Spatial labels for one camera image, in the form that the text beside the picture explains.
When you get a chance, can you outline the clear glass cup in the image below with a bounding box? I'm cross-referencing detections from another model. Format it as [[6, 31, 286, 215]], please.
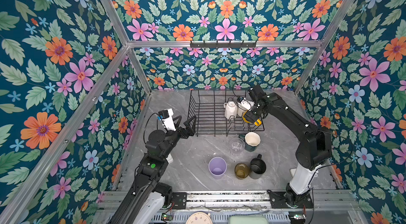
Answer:
[[229, 137, 245, 155]]

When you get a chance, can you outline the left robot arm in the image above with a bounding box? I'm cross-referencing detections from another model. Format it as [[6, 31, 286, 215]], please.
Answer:
[[109, 116, 197, 224]]

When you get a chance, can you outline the white mug red interior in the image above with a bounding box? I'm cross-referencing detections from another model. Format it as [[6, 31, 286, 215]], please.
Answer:
[[237, 99, 252, 117]]

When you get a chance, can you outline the green sponge block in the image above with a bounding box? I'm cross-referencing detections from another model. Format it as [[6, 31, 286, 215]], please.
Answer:
[[228, 215, 269, 224]]

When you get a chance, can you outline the cream white octagonal mug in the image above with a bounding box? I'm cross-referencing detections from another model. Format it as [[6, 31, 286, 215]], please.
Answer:
[[223, 98, 238, 120]]

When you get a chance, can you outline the green mug white interior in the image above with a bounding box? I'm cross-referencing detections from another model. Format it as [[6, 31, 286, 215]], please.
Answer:
[[239, 132, 261, 152]]

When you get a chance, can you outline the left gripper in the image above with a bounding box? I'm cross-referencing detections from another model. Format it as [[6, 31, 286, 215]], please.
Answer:
[[161, 113, 197, 161]]

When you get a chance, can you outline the black mug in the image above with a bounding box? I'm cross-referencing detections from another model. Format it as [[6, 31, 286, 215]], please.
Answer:
[[249, 154, 266, 180]]

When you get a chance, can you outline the black wire dish rack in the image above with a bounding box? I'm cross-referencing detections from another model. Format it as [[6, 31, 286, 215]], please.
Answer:
[[188, 90, 264, 136]]

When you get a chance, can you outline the aluminium front rail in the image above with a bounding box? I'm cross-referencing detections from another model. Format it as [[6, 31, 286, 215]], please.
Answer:
[[101, 190, 356, 211]]

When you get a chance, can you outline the round beige plate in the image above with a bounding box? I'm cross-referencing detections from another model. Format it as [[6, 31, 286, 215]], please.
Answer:
[[186, 212, 213, 224]]

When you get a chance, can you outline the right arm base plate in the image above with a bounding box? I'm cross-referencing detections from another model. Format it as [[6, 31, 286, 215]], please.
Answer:
[[266, 190, 314, 209]]

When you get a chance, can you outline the lilac plastic cup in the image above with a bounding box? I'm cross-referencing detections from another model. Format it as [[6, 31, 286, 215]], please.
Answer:
[[208, 156, 227, 179]]

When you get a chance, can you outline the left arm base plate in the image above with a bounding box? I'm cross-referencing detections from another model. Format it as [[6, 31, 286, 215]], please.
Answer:
[[162, 192, 188, 210]]

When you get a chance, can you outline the black hook rail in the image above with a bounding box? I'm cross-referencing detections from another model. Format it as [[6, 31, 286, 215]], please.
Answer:
[[189, 40, 257, 49]]

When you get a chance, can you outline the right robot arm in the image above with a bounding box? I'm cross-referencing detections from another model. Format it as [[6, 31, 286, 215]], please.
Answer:
[[243, 85, 333, 208]]

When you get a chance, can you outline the olive tinted glass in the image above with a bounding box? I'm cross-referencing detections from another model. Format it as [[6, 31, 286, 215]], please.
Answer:
[[234, 163, 250, 180]]

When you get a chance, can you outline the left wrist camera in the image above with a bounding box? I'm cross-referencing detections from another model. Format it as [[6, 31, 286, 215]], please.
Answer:
[[158, 108, 176, 131]]

